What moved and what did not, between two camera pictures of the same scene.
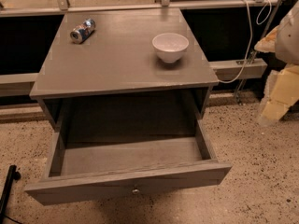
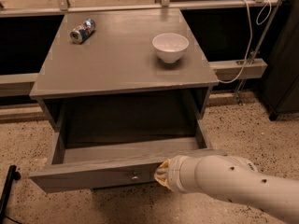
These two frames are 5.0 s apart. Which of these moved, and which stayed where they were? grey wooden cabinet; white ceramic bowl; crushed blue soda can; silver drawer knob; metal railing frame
Moved: silver drawer knob
Stayed: white ceramic bowl; metal railing frame; grey wooden cabinet; crushed blue soda can
